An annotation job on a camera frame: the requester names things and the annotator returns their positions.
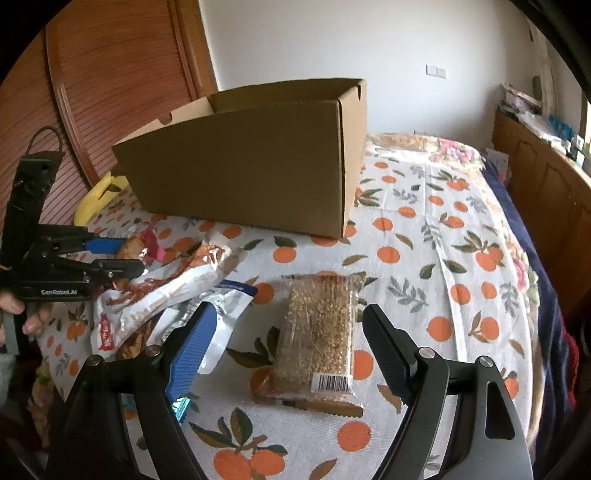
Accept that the floral blanket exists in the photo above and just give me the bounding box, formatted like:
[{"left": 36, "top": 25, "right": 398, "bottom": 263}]
[{"left": 367, "top": 131, "right": 543, "bottom": 444}]

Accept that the person's left hand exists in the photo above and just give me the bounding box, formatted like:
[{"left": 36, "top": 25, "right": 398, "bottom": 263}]
[{"left": 0, "top": 290, "right": 52, "bottom": 337}]

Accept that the pink-lidded jelly cup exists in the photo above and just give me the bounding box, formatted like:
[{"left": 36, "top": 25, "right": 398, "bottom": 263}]
[{"left": 115, "top": 222, "right": 167, "bottom": 289}]

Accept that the red cloth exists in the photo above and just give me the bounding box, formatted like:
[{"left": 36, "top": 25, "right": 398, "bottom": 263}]
[{"left": 561, "top": 323, "right": 580, "bottom": 416}]

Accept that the yellow plush toy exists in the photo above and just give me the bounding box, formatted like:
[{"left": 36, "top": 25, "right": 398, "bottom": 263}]
[{"left": 74, "top": 171, "right": 130, "bottom": 227}]

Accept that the wooden louvered wardrobe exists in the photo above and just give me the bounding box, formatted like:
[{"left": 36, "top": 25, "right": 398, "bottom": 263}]
[{"left": 0, "top": 0, "right": 220, "bottom": 232}]

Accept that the wooden cabinet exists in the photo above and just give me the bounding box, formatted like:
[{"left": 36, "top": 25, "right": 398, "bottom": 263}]
[{"left": 492, "top": 111, "right": 591, "bottom": 324}]

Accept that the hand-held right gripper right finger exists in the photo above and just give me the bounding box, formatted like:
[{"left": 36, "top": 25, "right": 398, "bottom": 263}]
[{"left": 362, "top": 304, "right": 534, "bottom": 480}]

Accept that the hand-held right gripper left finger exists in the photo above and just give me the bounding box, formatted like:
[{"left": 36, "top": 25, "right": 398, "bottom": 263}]
[{"left": 46, "top": 302, "right": 219, "bottom": 480}]

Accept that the white packet with red label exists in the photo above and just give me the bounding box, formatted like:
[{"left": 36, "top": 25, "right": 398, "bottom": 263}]
[{"left": 90, "top": 277, "right": 185, "bottom": 356}]

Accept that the white paper sheet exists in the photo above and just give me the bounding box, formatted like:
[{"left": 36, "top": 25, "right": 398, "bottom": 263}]
[{"left": 482, "top": 148, "right": 509, "bottom": 178}]

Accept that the silver packet with blue stripe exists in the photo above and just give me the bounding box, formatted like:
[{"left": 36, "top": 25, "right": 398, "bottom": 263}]
[{"left": 152, "top": 279, "right": 257, "bottom": 374}]

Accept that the clutter on cabinet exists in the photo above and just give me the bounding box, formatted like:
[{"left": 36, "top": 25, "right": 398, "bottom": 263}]
[{"left": 496, "top": 78, "right": 591, "bottom": 171}]

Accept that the clear grain bar packet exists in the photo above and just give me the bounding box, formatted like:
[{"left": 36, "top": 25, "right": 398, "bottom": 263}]
[{"left": 252, "top": 273, "right": 365, "bottom": 418}]

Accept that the brown cardboard box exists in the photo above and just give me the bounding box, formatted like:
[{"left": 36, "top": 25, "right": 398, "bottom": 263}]
[{"left": 112, "top": 78, "right": 368, "bottom": 240}]

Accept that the orange fruit print cloth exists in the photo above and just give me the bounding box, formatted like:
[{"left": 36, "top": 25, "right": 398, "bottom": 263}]
[{"left": 28, "top": 134, "right": 541, "bottom": 480}]

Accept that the dark blue blanket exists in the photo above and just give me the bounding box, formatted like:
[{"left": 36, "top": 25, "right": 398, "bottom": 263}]
[{"left": 480, "top": 157, "right": 583, "bottom": 472}]

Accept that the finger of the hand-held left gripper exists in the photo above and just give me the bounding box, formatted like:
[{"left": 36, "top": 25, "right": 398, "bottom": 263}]
[
  {"left": 39, "top": 225, "right": 129, "bottom": 254},
  {"left": 41, "top": 256, "right": 145, "bottom": 289}
]

